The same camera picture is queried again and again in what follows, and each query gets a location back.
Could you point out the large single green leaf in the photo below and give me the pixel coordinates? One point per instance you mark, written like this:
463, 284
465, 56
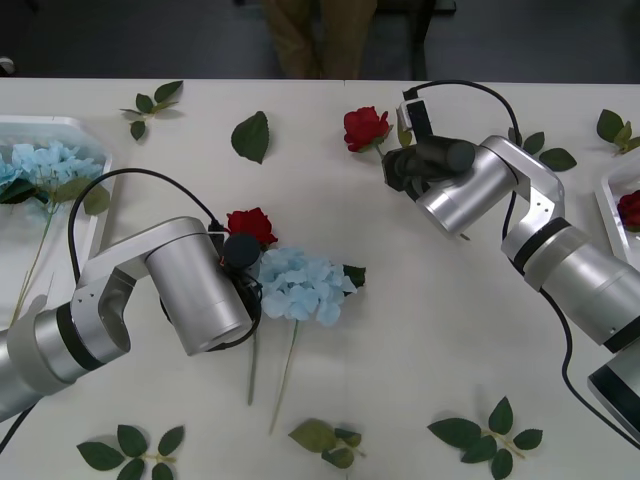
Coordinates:
251, 136

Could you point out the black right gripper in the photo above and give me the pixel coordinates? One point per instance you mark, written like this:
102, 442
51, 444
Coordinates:
402, 167

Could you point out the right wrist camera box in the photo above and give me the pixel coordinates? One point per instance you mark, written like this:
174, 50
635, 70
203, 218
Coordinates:
417, 117

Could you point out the silver-grey right robot arm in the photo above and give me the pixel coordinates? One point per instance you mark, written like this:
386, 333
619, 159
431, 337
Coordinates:
500, 165

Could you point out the yellowish green leaf twig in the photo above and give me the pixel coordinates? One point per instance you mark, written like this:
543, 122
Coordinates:
312, 435

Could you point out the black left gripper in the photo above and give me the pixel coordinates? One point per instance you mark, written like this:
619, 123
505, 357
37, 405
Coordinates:
250, 287

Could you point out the person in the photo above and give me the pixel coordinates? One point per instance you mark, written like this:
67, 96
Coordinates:
300, 35

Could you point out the pale blue flower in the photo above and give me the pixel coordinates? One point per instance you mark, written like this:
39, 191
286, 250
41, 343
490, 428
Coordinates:
50, 160
300, 285

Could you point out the silver-grey left robot arm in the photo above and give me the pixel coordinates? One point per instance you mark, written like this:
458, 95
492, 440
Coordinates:
200, 280

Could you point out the shallow white plastic box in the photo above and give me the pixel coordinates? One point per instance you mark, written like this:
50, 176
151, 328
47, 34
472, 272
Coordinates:
60, 131
611, 200

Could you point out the red rose with green stem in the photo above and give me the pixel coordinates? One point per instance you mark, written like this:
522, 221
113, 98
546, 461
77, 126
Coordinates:
631, 210
250, 225
367, 127

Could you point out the loose green leaf twig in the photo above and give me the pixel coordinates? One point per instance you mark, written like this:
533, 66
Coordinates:
557, 159
167, 91
455, 431
100, 455
610, 124

